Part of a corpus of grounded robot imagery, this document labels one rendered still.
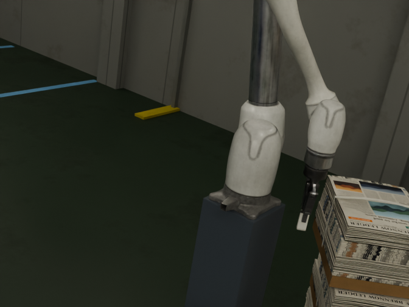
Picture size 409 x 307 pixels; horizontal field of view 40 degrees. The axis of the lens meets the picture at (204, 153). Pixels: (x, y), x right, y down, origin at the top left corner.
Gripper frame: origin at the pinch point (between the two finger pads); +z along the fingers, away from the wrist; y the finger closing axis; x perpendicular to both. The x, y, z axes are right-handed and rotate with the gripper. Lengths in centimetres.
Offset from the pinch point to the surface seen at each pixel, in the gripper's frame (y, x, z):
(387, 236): -16.4, -22.4, -8.1
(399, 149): 246, -108, 52
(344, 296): -18.8, -14.7, 14.1
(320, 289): -0.4, -11.7, 25.1
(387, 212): -3.4, -24.9, -9.6
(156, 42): 402, 107, 36
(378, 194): 9.8, -25.0, -9.7
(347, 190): 8.2, -13.9, -9.7
